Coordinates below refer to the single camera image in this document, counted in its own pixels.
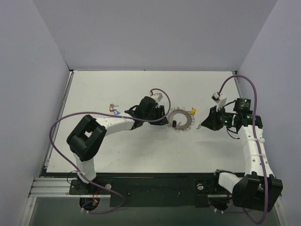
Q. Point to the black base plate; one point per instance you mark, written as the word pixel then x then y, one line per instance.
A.
pixel 158 200

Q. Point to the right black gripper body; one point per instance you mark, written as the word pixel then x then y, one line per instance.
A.
pixel 215 118

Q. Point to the yellow tag key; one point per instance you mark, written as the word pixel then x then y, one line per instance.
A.
pixel 192 111

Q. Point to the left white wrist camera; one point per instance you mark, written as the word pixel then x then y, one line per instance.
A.
pixel 157 97

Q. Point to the aluminium frame rail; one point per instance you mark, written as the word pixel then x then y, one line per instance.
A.
pixel 60 187

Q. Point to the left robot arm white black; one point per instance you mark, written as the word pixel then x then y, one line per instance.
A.
pixel 86 138

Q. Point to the blue tag key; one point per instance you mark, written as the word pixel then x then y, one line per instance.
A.
pixel 116 112

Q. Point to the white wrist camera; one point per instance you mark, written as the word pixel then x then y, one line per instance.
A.
pixel 157 97
pixel 220 100

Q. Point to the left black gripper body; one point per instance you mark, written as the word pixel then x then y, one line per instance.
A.
pixel 159 113

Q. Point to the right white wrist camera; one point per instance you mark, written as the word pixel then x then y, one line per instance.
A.
pixel 220 100

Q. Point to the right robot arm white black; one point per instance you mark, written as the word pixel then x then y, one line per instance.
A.
pixel 258 189

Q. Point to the round metal keyring disc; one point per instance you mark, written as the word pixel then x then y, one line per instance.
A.
pixel 180 114

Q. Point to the red tag key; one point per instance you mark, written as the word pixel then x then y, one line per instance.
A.
pixel 112 106

